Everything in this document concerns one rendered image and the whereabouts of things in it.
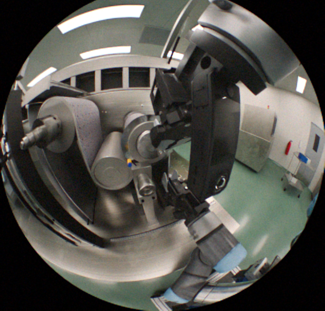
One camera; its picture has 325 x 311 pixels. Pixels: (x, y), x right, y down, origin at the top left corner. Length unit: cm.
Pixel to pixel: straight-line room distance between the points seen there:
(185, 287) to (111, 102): 74
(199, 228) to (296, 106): 466
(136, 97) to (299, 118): 470
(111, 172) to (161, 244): 34
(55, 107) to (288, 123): 476
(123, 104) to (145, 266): 73
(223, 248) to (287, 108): 456
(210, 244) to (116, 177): 28
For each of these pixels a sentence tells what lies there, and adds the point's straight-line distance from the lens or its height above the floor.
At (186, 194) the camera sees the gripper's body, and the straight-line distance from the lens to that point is 25.
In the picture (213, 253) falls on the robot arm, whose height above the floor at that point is 113.
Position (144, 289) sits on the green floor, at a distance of 143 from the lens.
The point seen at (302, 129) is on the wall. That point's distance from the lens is 466.
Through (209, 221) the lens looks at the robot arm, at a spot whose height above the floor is 115.
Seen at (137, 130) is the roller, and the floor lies 129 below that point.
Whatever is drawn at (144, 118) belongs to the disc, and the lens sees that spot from 23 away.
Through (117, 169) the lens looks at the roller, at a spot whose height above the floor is 119.
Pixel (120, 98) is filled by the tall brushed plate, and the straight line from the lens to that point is 55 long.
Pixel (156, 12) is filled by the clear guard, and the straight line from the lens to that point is 61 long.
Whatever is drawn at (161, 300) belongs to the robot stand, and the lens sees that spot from 123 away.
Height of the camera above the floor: 134
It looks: 26 degrees down
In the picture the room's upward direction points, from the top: straight up
